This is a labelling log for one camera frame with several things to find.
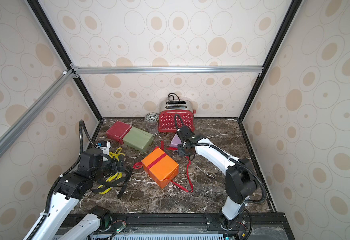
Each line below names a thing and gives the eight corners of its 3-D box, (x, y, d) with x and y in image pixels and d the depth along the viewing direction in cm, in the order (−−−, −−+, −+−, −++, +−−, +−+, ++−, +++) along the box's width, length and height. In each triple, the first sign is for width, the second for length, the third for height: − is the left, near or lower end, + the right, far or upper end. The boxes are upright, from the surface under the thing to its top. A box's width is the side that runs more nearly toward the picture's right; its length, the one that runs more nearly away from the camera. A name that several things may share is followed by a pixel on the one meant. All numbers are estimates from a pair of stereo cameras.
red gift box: (108, 139, 109) (104, 133, 103) (120, 126, 117) (117, 120, 111) (122, 145, 105) (119, 139, 100) (133, 131, 113) (131, 125, 108)
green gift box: (123, 143, 107) (120, 138, 102) (134, 131, 114) (132, 126, 110) (144, 153, 102) (142, 148, 97) (154, 139, 109) (153, 134, 105)
